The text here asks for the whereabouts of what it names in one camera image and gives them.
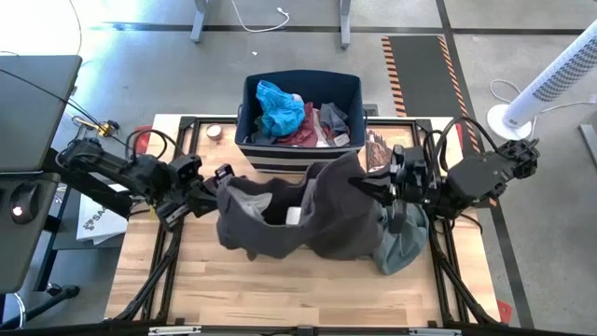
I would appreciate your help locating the Acadia picture book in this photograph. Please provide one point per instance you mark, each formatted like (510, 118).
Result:
(378, 151)

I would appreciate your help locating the white box with logo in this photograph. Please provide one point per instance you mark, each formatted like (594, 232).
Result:
(100, 224)

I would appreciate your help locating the grey floor outlet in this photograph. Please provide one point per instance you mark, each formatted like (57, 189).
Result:
(371, 109)

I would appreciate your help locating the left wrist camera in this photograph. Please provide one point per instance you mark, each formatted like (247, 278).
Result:
(190, 167)

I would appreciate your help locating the grey desk leg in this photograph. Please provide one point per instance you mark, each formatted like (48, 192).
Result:
(199, 23)
(345, 28)

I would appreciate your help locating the black tripod leg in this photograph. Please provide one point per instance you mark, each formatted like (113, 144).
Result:
(46, 301)

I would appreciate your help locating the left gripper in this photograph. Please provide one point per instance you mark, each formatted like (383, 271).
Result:
(179, 200)

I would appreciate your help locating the grey metal leg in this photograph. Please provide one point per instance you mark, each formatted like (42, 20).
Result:
(588, 144)

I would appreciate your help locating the dark grey jacket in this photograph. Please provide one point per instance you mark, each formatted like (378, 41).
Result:
(336, 214)

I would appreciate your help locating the black mat with orange stripes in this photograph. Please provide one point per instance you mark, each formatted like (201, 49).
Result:
(415, 70)

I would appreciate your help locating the grey side desk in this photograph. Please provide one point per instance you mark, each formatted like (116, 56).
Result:
(28, 252)

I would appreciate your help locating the red clamp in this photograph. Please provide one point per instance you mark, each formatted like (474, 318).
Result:
(142, 142)
(459, 135)
(503, 312)

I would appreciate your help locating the black mouse with light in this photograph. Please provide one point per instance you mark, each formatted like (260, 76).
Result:
(25, 200)

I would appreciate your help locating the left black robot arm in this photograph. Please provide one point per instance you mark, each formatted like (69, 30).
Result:
(116, 170)

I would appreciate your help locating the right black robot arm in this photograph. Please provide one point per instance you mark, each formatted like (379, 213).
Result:
(485, 177)

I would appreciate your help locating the white tower fan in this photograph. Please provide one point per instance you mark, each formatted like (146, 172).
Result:
(550, 84)

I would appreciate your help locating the black aluminium table frame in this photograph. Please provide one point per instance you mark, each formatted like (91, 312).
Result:
(423, 125)

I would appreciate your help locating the navy white striped fabric basket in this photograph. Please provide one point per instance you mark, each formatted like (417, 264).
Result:
(347, 93)

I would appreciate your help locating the yellow tape tag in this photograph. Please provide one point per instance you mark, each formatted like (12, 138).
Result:
(152, 211)

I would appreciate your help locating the white paper tag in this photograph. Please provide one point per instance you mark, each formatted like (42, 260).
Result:
(293, 215)
(341, 139)

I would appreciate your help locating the tan tape roll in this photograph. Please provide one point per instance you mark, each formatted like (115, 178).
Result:
(214, 131)

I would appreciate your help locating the grey-green hoodie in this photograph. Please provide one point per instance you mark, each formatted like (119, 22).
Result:
(403, 247)

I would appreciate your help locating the silver bracket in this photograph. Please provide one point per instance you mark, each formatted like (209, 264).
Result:
(436, 332)
(175, 330)

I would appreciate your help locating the maroon shirt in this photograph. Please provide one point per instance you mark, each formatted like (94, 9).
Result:
(303, 133)

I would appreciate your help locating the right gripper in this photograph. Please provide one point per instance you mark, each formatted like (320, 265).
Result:
(415, 179)

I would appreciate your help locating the bright blue garment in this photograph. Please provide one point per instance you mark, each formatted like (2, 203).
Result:
(280, 112)

